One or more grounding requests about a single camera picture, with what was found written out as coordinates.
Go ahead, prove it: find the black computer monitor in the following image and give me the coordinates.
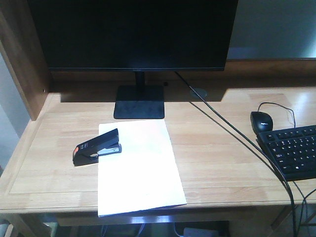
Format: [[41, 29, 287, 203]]
[[28, 0, 238, 72]]

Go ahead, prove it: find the black and orange stapler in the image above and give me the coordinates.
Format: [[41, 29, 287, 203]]
[[73, 128, 122, 166]]

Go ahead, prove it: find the thin mouse cable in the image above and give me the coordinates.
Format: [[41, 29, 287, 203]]
[[257, 102, 297, 128]]

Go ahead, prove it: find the black computer mouse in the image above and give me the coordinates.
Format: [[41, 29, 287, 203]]
[[250, 111, 273, 135]]

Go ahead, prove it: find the white paper sheet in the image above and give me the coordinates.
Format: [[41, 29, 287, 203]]
[[97, 119, 187, 216]]

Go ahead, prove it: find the black monitor cable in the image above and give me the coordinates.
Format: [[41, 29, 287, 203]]
[[174, 71, 297, 237]]

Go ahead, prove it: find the grey desk cable grommet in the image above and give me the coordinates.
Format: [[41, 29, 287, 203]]
[[190, 88, 208, 99]]

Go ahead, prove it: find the black monitor stand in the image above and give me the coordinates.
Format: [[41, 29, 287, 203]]
[[114, 72, 165, 119]]

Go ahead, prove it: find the black computer keyboard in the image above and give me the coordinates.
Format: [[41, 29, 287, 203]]
[[257, 125, 316, 181]]

